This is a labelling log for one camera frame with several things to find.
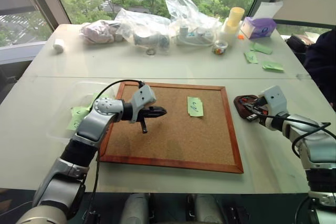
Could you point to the white paper roll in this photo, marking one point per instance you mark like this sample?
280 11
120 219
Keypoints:
58 45

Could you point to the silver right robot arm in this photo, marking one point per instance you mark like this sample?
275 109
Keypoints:
315 142

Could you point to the black bag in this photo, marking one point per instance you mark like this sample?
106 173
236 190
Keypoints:
296 42

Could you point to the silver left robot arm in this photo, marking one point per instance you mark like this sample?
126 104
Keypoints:
89 127

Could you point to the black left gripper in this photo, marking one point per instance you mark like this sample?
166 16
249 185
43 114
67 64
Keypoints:
146 113

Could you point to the small orange item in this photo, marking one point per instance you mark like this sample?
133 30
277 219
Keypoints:
240 37

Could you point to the bag of pink cloth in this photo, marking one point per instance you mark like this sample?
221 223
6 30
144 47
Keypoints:
97 32

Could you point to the wood-framed cork board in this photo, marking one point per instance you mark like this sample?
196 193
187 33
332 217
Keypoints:
170 137

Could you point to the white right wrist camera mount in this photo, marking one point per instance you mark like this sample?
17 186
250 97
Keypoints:
274 99

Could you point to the small bowl of coloured pins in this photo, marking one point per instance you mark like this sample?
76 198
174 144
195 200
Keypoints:
220 47

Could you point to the large clear plastic bag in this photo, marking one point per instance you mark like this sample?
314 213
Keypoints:
191 14

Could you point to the clear plastic box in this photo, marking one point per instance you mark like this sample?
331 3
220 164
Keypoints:
63 119

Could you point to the purple tissue box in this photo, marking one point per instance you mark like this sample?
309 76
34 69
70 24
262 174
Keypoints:
258 28

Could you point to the clear bag with grey item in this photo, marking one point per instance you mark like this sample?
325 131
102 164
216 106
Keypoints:
147 32

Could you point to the dark brown tray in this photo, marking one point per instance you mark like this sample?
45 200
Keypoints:
241 107

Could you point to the person in dark clothing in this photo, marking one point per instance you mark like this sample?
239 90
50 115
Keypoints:
321 61

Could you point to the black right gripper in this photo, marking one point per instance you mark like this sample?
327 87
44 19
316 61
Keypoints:
262 107

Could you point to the cream plastic cup stack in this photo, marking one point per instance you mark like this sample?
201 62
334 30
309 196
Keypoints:
233 20

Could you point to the green notes on right table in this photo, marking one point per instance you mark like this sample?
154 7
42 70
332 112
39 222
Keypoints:
261 48

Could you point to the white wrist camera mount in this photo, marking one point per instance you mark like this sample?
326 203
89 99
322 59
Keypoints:
143 95
274 99

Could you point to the grey rounded shape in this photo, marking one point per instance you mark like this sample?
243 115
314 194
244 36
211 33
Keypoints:
136 208
207 209

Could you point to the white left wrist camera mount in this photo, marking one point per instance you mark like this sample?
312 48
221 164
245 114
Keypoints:
143 95

